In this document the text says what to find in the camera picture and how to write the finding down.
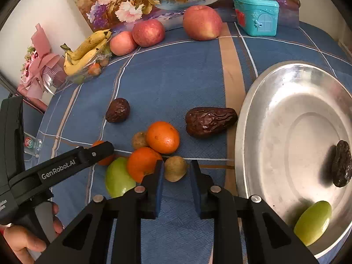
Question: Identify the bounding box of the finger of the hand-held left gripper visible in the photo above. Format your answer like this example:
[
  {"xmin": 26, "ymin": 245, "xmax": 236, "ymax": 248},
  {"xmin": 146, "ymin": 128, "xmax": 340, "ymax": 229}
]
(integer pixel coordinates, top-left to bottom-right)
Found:
[{"xmin": 9, "ymin": 141, "xmax": 114, "ymax": 196}]

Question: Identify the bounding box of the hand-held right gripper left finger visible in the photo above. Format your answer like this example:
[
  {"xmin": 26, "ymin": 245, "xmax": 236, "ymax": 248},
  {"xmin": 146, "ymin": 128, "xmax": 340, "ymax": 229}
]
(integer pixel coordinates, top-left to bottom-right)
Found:
[{"xmin": 34, "ymin": 159, "xmax": 165, "ymax": 264}]

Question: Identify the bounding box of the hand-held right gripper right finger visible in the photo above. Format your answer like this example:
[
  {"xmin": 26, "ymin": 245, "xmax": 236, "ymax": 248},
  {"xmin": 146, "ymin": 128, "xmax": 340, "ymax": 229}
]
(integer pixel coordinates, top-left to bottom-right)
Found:
[{"xmin": 190, "ymin": 159, "xmax": 319, "ymax": 264}]

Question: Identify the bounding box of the brown longan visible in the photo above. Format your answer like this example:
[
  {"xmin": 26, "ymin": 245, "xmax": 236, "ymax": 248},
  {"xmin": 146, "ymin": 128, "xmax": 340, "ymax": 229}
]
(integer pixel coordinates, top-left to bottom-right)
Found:
[{"xmin": 164, "ymin": 156, "xmax": 188, "ymax": 182}]

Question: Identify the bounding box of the orange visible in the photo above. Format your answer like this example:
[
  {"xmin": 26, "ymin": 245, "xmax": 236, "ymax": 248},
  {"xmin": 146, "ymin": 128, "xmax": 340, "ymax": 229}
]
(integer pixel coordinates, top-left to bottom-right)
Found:
[
  {"xmin": 146, "ymin": 121, "xmax": 180, "ymax": 155},
  {"xmin": 126, "ymin": 147, "xmax": 163, "ymax": 183},
  {"xmin": 91, "ymin": 140, "xmax": 116, "ymax": 167}
]

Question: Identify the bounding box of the green apple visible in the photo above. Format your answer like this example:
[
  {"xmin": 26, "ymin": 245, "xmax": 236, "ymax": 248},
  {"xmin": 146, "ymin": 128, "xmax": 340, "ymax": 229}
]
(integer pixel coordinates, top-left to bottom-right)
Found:
[{"xmin": 105, "ymin": 157, "xmax": 137, "ymax": 198}]

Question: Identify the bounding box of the small brown round fruit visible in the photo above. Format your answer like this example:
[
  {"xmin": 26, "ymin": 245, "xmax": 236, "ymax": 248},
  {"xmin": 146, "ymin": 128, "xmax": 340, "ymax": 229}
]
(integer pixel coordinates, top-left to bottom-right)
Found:
[{"xmin": 131, "ymin": 131, "xmax": 150, "ymax": 150}]

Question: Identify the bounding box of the large wrinkled brown date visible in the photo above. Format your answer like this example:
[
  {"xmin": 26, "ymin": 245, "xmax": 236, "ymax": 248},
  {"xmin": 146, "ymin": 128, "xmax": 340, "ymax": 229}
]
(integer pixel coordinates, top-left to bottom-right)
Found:
[{"xmin": 185, "ymin": 107, "xmax": 238, "ymax": 139}]

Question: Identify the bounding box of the small wrinkled brown date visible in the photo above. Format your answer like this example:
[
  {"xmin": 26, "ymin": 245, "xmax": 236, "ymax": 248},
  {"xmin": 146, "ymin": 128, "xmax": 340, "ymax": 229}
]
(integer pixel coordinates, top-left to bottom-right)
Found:
[{"xmin": 105, "ymin": 98, "xmax": 130, "ymax": 123}]

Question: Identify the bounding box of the round metal plate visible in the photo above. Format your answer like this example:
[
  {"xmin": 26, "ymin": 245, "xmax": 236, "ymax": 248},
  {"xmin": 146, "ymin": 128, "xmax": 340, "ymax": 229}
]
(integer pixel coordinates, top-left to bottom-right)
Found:
[{"xmin": 235, "ymin": 60, "xmax": 352, "ymax": 259}]

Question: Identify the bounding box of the green oval fruit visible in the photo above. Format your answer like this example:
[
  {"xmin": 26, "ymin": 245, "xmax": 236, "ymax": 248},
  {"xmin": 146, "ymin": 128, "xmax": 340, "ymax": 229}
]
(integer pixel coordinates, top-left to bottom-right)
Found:
[{"xmin": 293, "ymin": 201, "xmax": 332, "ymax": 247}]

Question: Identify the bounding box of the person's left hand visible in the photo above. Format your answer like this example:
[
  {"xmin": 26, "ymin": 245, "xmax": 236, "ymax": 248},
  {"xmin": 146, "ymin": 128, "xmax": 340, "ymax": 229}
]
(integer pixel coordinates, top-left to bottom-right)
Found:
[{"xmin": 0, "ymin": 202, "xmax": 65, "ymax": 260}]

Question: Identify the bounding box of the glass mug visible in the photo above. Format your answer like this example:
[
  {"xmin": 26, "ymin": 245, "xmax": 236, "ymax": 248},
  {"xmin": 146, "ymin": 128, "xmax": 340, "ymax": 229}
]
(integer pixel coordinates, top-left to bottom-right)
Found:
[{"xmin": 23, "ymin": 132, "xmax": 43, "ymax": 161}]

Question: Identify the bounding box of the clear fruit bowl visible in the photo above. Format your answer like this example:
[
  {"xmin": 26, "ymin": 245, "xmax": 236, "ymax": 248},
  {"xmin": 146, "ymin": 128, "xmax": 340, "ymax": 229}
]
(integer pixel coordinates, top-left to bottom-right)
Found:
[{"xmin": 66, "ymin": 47, "xmax": 113, "ymax": 84}]

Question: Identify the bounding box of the pink flower bouquet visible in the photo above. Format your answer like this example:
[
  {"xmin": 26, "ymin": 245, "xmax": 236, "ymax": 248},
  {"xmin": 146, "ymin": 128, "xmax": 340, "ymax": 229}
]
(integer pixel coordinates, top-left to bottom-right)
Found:
[{"xmin": 17, "ymin": 23, "xmax": 68, "ymax": 99}]

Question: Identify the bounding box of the blue plaid tablecloth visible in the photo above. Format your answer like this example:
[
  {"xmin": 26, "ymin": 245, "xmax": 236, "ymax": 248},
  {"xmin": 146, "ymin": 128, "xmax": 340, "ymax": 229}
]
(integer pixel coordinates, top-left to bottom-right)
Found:
[{"xmin": 23, "ymin": 20, "xmax": 352, "ymax": 264}]

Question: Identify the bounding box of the yellow banana bunch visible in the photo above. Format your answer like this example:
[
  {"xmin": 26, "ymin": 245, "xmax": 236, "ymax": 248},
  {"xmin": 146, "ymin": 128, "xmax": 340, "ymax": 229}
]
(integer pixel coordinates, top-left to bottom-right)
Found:
[{"xmin": 60, "ymin": 29, "xmax": 113, "ymax": 76}]

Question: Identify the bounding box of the pink apple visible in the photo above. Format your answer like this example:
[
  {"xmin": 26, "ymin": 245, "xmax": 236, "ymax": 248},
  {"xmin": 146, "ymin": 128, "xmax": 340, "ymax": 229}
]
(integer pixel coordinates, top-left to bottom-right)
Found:
[{"xmin": 110, "ymin": 31, "xmax": 137, "ymax": 56}]

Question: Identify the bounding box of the dark wrinkled date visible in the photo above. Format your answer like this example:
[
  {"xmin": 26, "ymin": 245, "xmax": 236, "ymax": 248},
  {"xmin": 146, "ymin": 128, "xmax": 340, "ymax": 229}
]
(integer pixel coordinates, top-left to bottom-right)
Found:
[{"xmin": 331, "ymin": 140, "xmax": 352, "ymax": 188}]

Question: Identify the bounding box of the medium red apple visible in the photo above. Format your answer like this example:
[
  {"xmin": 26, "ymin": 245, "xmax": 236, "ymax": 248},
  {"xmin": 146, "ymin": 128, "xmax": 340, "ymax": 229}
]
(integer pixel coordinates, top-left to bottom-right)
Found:
[{"xmin": 132, "ymin": 19, "xmax": 166, "ymax": 47}]

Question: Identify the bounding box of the large red apple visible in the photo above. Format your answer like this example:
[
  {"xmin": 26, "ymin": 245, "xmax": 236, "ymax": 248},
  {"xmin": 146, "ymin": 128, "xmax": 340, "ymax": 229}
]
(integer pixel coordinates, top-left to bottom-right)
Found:
[{"xmin": 183, "ymin": 5, "xmax": 223, "ymax": 41}]

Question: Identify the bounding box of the teal house-shaped box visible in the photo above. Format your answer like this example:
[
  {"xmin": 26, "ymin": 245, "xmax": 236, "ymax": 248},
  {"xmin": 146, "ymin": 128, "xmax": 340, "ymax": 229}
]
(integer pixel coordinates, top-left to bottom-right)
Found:
[{"xmin": 232, "ymin": 0, "xmax": 280, "ymax": 36}]

